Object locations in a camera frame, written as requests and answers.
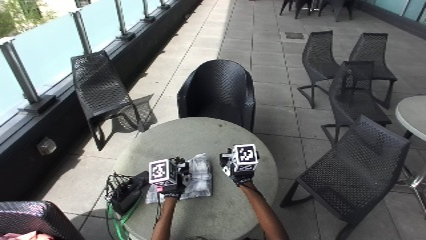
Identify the person's left hand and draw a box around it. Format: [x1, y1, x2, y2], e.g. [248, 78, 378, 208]
[159, 156, 193, 200]

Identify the person's right hand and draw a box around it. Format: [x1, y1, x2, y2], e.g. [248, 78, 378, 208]
[219, 148, 261, 186]

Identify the clear plastic bag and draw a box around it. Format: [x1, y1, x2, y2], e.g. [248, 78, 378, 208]
[145, 152, 215, 205]

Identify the white marker cube left glove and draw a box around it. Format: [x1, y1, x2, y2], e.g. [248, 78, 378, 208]
[148, 158, 179, 186]

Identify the white marker cube glove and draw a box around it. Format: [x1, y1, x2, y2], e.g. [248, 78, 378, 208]
[231, 143, 261, 173]
[148, 158, 179, 186]

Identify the white marker cube right glove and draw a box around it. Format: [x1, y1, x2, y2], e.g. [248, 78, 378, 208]
[231, 143, 261, 173]

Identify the round grey table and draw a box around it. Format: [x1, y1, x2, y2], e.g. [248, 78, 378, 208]
[394, 95, 426, 142]
[112, 116, 280, 240]

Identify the black electronics box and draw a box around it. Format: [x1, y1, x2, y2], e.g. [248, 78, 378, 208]
[110, 170, 152, 216]

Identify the black wicker armchair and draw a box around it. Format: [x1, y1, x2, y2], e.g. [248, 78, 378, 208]
[176, 59, 257, 133]
[0, 200, 87, 240]

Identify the black perforated chair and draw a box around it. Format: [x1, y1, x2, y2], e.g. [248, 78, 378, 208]
[296, 30, 341, 110]
[279, 114, 413, 240]
[348, 32, 400, 110]
[321, 60, 394, 146]
[71, 50, 157, 152]

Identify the pink cloth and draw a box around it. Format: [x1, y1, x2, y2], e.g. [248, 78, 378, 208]
[0, 231, 56, 240]

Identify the glass balustrade with metal posts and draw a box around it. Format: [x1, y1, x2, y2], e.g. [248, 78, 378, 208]
[0, 0, 179, 128]

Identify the black chairs group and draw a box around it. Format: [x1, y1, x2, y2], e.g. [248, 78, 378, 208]
[279, 0, 357, 22]

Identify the black cable bundle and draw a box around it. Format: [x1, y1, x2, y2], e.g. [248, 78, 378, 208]
[104, 171, 135, 202]

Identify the green cable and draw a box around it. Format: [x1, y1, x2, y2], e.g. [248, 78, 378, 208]
[106, 194, 144, 240]

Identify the wall light fixture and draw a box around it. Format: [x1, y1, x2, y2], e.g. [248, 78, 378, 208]
[36, 137, 59, 157]

